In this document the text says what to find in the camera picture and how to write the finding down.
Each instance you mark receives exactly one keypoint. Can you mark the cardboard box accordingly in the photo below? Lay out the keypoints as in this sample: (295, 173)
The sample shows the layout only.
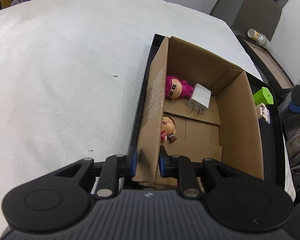
(237, 130)

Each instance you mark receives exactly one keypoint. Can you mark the pink figurine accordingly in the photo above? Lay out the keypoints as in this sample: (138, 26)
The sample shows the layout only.
(175, 87)

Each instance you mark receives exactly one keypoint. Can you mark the beige tote bag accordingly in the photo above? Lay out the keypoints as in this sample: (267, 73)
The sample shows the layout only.
(298, 142)

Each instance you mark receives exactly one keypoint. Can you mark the white charger plug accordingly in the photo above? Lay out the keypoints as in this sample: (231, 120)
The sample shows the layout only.
(200, 98)

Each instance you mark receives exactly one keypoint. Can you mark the green hexagonal box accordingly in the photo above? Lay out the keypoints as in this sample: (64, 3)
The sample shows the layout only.
(263, 96)

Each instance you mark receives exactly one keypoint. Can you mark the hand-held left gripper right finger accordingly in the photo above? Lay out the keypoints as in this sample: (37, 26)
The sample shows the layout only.
(162, 166)

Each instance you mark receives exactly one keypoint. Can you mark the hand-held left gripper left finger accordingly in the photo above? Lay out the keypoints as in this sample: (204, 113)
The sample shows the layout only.
(133, 161)

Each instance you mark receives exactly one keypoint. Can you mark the brown-haired doll figurine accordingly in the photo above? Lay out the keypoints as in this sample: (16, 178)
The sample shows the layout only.
(168, 127)

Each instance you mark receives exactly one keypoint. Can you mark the grey chair back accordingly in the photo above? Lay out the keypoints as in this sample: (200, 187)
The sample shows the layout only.
(250, 7)

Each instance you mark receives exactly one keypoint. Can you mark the rabbit cube toy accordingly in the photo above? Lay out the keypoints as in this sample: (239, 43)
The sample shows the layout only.
(263, 113)

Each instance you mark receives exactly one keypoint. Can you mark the black tray with cardboard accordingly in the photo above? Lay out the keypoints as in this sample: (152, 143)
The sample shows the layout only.
(272, 62)

